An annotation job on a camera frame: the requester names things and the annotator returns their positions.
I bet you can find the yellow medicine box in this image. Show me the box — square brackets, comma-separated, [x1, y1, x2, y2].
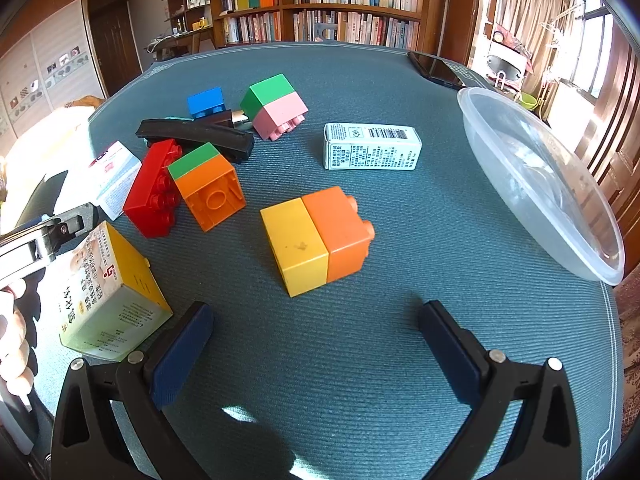
[58, 221, 174, 362]

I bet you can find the white red medicine box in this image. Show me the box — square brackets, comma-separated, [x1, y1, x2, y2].
[80, 141, 142, 221]

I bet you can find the red long toy block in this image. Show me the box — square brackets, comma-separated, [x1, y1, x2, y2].
[124, 139, 182, 238]

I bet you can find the green orange toy block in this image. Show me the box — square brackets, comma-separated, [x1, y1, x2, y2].
[167, 143, 246, 232]

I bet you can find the black comb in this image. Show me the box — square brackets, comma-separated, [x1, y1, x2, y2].
[136, 118, 254, 164]

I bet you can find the blue toy block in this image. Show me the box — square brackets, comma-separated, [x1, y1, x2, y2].
[186, 87, 226, 119]

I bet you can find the dark perfume bottle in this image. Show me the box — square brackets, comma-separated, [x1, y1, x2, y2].
[198, 110, 253, 130]

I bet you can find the green pink toy block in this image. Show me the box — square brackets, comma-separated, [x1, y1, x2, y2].
[240, 74, 308, 141]

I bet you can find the yellow orange toy block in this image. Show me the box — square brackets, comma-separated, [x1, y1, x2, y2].
[260, 186, 375, 297]

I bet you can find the teal white medicine box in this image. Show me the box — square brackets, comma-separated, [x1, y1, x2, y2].
[323, 122, 422, 171]

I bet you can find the person's left hand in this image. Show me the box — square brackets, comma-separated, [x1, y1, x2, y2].
[0, 278, 34, 396]

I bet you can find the brown wooden door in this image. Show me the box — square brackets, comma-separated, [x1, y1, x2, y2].
[88, 0, 142, 96]

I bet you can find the clear plastic bowl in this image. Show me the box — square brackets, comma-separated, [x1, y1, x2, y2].
[457, 88, 625, 286]

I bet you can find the small wooden shelf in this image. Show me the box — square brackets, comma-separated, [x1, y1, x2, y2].
[163, 0, 213, 36]

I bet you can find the teal table mat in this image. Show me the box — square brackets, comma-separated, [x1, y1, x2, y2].
[29, 41, 626, 480]

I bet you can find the green plastic basin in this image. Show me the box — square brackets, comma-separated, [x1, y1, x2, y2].
[516, 92, 538, 112]

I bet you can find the white rolling cart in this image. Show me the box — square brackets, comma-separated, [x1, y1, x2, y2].
[486, 29, 529, 91]

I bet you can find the black smartphone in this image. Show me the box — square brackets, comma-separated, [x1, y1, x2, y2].
[408, 51, 465, 90]

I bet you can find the large wooden bookshelf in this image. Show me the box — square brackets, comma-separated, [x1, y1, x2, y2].
[210, 0, 445, 53]

